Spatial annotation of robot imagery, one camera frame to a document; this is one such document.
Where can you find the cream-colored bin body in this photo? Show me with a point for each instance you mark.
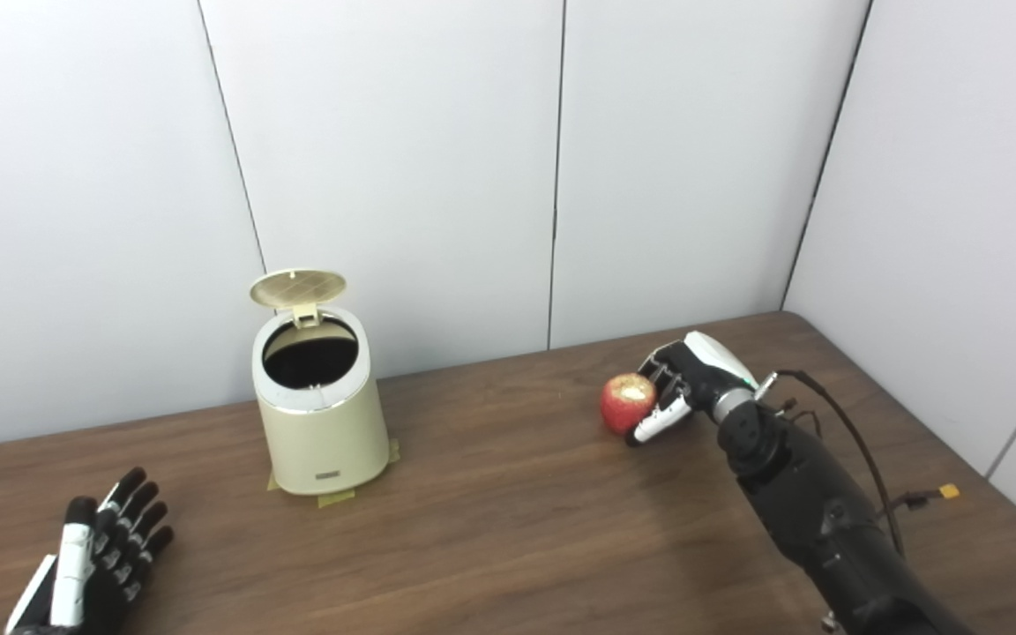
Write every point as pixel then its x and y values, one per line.
pixel 323 441

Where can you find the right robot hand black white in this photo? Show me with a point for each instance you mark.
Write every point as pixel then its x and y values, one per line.
pixel 706 366

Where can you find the red apple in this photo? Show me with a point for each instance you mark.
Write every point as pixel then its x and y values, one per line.
pixel 625 401

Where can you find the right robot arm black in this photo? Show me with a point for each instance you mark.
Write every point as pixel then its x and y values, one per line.
pixel 817 511

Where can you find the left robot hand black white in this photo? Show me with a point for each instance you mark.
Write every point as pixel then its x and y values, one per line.
pixel 93 564

